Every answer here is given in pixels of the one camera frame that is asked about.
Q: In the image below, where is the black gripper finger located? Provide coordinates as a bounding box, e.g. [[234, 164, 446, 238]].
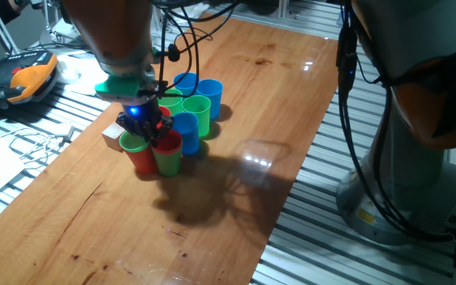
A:
[[150, 114, 175, 147], [116, 113, 150, 143]]

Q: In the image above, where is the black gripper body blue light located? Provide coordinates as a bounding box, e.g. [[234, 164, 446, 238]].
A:
[[117, 94, 166, 124]]

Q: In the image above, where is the green plastic cup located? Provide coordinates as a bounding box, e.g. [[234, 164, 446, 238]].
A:
[[152, 148, 184, 177], [119, 130, 150, 154], [180, 94, 212, 139], [156, 87, 184, 116]]

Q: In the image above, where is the small wooden block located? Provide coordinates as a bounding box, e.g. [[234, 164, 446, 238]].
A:
[[101, 121, 127, 154]]

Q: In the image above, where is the blue plastic cup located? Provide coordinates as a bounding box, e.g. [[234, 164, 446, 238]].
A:
[[173, 71, 200, 97], [195, 78, 224, 120], [171, 112, 200, 156]]

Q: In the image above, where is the white tissue lump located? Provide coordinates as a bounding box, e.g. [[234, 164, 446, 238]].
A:
[[55, 54, 82, 85]]

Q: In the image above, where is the varnished wooden board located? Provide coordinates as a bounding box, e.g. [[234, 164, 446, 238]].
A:
[[0, 13, 340, 285]]

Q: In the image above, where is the orange and black teach pendant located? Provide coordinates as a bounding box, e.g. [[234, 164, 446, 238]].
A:
[[0, 50, 59, 110]]

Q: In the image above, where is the white charger with cable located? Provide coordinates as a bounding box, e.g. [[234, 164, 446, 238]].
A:
[[0, 122, 75, 167]]

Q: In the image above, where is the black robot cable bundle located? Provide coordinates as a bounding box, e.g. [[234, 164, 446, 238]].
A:
[[148, 0, 456, 243]]

